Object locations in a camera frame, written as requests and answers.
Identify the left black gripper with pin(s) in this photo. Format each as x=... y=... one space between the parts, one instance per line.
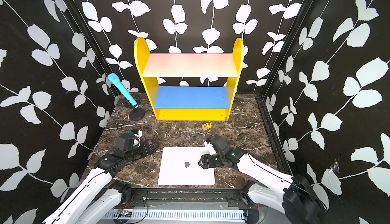
x=145 y=150

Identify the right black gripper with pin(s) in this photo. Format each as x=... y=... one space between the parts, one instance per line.
x=206 y=159

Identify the silver laptop computer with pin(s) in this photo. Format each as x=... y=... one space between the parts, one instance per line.
x=180 y=166

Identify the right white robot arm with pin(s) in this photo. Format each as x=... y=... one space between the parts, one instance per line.
x=293 y=196

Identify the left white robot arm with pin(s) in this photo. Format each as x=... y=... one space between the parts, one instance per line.
x=79 y=208

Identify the black round microphone stand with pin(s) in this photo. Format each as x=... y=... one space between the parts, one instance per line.
x=136 y=113

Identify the yellow shelf with blue board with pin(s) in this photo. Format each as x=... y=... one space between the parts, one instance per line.
x=190 y=86

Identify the small circuit board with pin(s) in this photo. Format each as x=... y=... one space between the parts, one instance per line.
x=124 y=214

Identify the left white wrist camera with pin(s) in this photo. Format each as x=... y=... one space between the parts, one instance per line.
x=137 y=133

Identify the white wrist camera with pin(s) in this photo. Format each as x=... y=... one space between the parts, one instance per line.
x=137 y=133
x=209 y=146

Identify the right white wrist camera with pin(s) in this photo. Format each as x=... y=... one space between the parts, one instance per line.
x=209 y=146

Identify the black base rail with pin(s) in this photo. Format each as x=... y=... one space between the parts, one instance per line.
x=139 y=196

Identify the white slotted cable duct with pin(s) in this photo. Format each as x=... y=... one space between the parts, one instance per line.
x=180 y=215

